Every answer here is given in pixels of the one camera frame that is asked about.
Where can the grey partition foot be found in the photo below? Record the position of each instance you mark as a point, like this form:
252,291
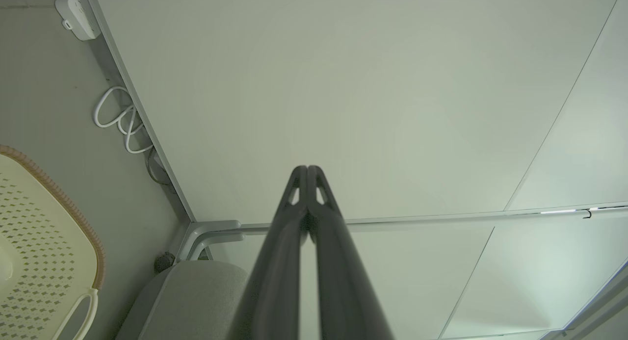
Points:
216,239
206,228

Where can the grey fabric sofa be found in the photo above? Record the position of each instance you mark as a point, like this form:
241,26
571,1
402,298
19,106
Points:
191,300

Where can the cream perforated laundry basket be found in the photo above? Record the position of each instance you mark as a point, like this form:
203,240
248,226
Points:
39,242

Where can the grey aluminium partition post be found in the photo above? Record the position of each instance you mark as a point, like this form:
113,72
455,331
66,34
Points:
441,218

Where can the large white partition panel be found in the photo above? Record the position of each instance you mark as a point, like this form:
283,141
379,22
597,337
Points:
343,85

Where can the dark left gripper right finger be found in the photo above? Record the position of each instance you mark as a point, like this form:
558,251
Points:
346,281

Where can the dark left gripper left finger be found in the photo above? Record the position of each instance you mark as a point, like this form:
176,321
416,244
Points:
274,271

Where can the white power strip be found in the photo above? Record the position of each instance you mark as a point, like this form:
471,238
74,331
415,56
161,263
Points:
78,11

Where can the black caster wheel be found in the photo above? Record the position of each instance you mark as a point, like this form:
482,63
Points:
164,262

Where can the narrow white partition panel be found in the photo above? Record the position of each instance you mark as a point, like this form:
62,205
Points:
417,281

